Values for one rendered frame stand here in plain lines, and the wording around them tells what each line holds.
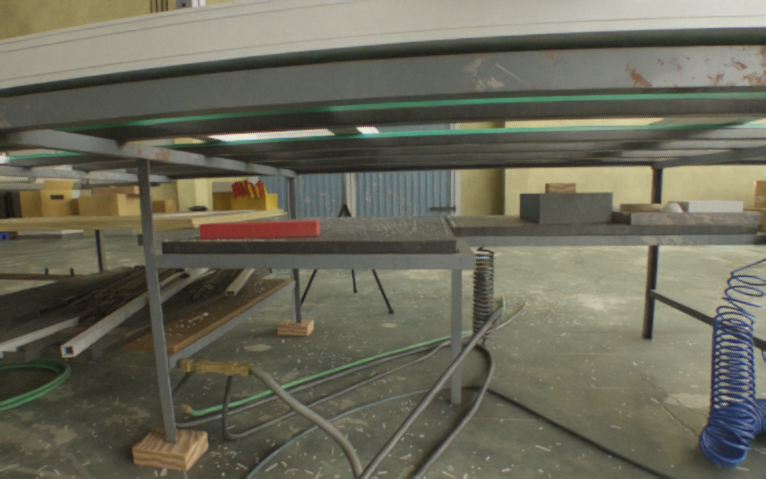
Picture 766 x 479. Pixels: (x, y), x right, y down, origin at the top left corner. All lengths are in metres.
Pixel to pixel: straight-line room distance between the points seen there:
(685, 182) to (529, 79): 7.84
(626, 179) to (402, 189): 3.96
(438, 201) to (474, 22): 6.50
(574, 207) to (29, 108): 1.32
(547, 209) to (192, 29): 1.08
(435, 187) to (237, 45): 6.48
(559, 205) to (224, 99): 1.06
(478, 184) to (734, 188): 4.47
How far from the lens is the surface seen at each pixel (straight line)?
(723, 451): 1.40
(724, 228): 1.47
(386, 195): 6.98
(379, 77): 0.49
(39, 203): 2.32
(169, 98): 0.59
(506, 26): 0.49
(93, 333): 1.24
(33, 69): 0.75
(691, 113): 0.86
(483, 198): 7.06
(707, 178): 8.50
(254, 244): 0.94
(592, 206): 1.36
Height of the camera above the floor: 0.69
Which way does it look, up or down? 7 degrees down
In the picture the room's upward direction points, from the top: 1 degrees counter-clockwise
